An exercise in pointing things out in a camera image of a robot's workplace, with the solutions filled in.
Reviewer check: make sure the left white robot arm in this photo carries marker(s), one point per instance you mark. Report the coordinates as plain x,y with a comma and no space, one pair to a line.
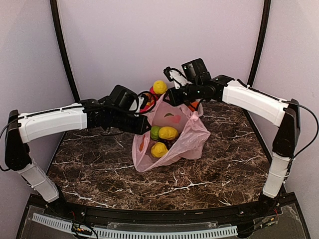
24,128

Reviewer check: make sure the large yellow lemon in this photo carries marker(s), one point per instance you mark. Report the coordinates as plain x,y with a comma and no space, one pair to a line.
159,87

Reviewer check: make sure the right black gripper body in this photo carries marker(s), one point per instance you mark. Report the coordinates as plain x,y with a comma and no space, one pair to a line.
193,92

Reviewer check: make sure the white cable duct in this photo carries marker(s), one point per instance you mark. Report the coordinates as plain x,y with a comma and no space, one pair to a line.
138,231

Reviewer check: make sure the left black frame post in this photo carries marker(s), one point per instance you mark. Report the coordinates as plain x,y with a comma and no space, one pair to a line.
63,50

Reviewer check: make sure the pink plastic bag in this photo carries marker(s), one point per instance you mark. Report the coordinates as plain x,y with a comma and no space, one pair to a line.
192,134

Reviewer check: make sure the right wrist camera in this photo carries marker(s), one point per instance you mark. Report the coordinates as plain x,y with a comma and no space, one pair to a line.
174,75

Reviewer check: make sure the orange fruit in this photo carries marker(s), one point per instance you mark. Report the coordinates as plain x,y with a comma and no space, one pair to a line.
193,106

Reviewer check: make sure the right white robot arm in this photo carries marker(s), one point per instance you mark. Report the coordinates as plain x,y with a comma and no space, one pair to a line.
281,113

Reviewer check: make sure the yellow fruit from bag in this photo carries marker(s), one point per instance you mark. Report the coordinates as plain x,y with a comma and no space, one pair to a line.
158,150

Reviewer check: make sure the right black frame post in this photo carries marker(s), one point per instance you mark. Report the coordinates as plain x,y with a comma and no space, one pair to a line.
260,42

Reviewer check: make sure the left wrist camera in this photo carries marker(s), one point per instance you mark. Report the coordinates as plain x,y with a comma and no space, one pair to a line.
147,102

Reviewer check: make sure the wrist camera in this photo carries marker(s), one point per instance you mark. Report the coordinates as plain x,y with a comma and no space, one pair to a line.
147,102
174,75

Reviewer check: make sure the black front rail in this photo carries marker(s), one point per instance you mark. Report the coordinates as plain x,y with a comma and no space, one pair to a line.
246,216

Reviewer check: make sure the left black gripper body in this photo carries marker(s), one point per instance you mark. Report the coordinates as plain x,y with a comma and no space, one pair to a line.
120,121

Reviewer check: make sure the pink fruit back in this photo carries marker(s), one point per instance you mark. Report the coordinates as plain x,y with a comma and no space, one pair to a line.
152,91

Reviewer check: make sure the black frame post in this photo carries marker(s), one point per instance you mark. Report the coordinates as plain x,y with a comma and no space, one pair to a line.
260,42
63,50

